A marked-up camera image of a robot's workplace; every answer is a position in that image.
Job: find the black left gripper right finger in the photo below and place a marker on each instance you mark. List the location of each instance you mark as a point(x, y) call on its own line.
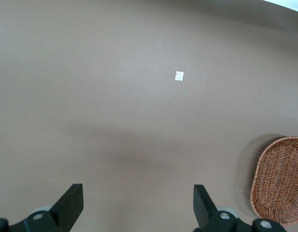
point(207, 215)

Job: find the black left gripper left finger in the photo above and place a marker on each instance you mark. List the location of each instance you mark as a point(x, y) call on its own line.
point(66, 210)

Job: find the brown wicker basket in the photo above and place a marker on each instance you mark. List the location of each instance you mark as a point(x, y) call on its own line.
point(279, 178)

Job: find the brown table cover sheet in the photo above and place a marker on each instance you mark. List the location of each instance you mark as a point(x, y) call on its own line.
point(115, 96)

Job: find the small white packet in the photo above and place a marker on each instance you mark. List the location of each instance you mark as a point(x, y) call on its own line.
point(179, 76)

